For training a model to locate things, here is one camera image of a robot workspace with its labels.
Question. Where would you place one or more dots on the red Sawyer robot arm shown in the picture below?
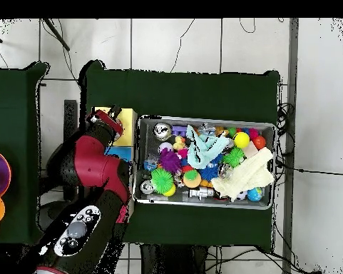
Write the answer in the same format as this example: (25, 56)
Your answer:
(97, 168)

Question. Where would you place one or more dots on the wooden three-hole box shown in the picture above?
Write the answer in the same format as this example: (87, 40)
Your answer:
(128, 128)

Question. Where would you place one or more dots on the silver mesh bin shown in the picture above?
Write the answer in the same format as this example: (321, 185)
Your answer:
(149, 145)

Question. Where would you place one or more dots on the black panel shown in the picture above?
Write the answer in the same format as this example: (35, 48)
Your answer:
(70, 114)

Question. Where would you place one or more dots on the silver drink can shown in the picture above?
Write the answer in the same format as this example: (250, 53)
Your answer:
(162, 131)
(230, 143)

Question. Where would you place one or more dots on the white baseball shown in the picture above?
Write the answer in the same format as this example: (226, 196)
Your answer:
(166, 147)

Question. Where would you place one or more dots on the yellow plush duck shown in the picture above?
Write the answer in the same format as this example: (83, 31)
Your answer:
(179, 142)

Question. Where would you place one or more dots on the purple spiky toy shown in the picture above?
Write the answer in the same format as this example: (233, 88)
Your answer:
(169, 161)

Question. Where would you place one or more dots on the dark green table cloth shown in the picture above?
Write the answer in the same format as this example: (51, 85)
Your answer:
(188, 94)

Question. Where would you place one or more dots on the green spiky ball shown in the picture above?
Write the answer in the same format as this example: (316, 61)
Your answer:
(162, 180)

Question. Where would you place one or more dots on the mint knitted cloth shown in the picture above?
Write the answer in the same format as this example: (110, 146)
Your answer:
(202, 151)

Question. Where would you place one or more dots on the long black rod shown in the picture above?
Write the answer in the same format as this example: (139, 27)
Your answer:
(57, 35)

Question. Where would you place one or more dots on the dark green side-table cloth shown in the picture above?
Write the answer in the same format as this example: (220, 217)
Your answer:
(11, 128)

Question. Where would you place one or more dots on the grey stand base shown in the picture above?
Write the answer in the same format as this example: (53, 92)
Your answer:
(50, 209)

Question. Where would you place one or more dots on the round plastic bowl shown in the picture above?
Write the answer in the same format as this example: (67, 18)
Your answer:
(1, 171)

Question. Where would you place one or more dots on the yellow ball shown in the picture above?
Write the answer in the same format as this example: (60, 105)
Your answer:
(241, 139)

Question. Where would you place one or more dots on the cream knitted cloth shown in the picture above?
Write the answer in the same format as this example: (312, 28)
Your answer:
(245, 174)

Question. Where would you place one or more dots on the blue globe ball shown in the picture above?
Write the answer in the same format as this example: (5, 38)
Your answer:
(255, 194)

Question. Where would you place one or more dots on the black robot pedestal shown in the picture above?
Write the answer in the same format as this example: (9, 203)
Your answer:
(171, 261)

